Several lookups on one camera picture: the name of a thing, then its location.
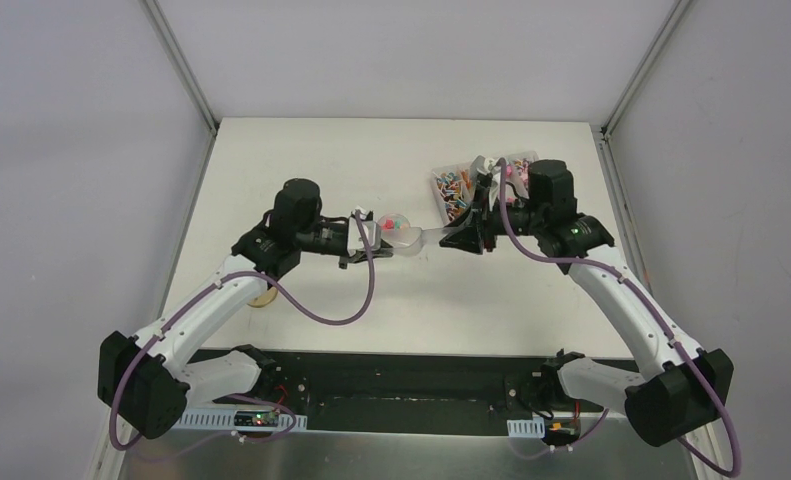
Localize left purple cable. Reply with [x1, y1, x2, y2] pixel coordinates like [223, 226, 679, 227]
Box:
[108, 210, 378, 464]

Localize clear plastic scoop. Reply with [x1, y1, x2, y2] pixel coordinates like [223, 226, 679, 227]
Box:
[380, 226, 463, 257]

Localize left slotted cable duct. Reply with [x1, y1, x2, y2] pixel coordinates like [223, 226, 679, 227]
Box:
[172, 407, 308, 433]

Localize wooden jar lid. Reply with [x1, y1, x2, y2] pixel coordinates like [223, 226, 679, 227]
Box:
[247, 287, 278, 309]

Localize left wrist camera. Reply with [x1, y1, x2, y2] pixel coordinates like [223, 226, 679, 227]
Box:
[346, 207, 382, 255]

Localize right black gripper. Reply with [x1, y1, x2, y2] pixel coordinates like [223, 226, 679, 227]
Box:
[441, 184, 547, 254]

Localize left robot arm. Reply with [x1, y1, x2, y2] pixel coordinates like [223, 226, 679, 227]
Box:
[97, 178, 393, 451]

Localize clear plastic jar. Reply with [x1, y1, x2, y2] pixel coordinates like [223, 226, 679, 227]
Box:
[377, 214, 412, 249]

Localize compartmented candy tray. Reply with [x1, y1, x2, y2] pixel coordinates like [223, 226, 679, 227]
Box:
[430, 150, 539, 225]

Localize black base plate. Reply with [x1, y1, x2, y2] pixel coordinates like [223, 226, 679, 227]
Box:
[247, 350, 600, 436]

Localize right slotted cable duct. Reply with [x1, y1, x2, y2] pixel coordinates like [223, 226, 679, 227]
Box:
[506, 417, 546, 439]

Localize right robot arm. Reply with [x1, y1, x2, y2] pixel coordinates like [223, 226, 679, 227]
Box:
[439, 156, 734, 447]

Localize slotted cable duct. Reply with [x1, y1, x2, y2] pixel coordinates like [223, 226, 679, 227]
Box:
[172, 407, 308, 433]
[506, 417, 546, 439]

